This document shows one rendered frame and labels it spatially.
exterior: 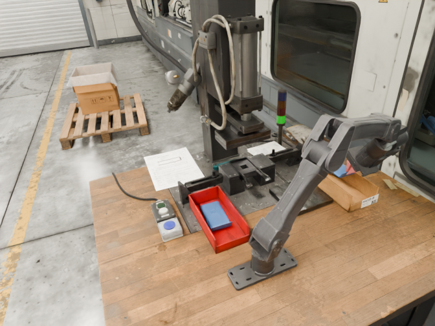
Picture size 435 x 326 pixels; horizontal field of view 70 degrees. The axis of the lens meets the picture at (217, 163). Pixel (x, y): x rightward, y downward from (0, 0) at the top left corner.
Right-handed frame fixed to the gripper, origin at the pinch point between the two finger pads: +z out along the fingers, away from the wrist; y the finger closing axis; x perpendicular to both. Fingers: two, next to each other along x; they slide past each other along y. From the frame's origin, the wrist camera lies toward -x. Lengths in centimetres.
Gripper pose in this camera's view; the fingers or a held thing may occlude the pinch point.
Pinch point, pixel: (348, 172)
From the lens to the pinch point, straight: 119.2
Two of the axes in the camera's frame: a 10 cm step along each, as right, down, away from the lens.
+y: -3.6, -8.4, 4.1
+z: -1.7, 4.9, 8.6
